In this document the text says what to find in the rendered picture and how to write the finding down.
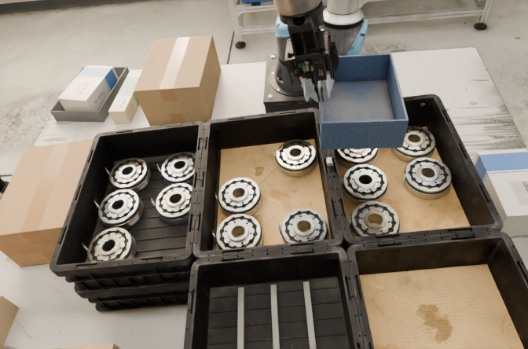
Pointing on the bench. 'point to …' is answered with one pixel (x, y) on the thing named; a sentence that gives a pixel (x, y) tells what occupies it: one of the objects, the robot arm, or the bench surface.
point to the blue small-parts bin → (364, 105)
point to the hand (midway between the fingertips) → (320, 93)
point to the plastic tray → (92, 112)
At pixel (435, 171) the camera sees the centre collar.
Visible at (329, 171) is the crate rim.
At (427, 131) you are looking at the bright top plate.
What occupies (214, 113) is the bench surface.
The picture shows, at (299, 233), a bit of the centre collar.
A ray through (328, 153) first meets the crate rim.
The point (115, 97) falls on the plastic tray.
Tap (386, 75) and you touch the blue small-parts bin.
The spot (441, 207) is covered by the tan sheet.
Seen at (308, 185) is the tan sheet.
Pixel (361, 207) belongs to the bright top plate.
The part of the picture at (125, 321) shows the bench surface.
